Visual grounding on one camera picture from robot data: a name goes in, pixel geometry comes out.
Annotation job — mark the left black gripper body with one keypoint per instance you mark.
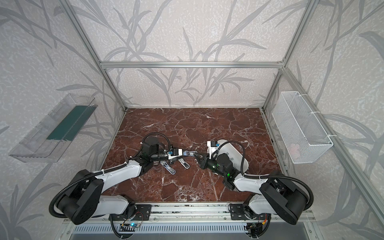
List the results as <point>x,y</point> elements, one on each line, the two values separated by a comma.
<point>165,155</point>

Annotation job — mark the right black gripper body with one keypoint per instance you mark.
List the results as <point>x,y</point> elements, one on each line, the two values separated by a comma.
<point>204,162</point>

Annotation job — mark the blue stapler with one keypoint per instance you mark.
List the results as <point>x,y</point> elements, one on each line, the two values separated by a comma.
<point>184,163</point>
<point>168,167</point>
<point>184,153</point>

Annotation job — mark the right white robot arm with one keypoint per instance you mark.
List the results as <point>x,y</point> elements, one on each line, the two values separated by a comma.
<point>275,194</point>

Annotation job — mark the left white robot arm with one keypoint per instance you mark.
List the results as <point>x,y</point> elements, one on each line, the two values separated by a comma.
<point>82,198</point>

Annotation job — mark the white oval tray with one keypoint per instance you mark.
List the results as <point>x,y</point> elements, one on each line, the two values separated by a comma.
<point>235,156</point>

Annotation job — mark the pink item in basket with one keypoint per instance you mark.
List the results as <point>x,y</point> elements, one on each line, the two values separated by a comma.
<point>295,152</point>

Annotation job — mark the green pad in bin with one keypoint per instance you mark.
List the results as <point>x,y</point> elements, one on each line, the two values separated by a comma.
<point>70,126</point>

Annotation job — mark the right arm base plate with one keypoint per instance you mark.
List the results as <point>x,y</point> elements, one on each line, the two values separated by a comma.
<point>241,212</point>

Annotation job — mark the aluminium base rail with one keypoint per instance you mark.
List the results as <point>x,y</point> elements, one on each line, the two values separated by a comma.
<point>189,212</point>

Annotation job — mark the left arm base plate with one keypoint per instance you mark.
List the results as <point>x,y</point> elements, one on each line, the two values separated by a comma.
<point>139,213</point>

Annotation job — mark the white wire mesh basket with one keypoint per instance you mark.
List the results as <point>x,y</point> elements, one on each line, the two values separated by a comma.
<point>298,124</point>

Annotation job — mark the aluminium frame crossbar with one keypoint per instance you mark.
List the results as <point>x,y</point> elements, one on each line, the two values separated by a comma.
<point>241,65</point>

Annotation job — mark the clear plastic wall bin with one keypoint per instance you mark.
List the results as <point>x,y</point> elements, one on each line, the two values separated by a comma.
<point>35,148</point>

